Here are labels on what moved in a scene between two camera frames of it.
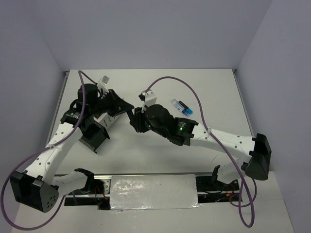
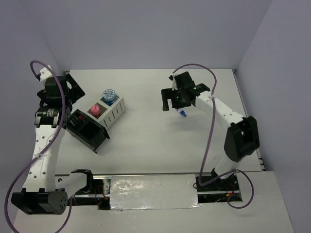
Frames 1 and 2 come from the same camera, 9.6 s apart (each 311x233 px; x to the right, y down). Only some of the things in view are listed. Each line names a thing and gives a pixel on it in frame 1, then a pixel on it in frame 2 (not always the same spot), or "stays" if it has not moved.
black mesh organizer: [95, 135] stays
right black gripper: [137, 121] -> [168, 93]
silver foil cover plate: [150, 191] stays
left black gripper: [119, 105] -> [76, 92]
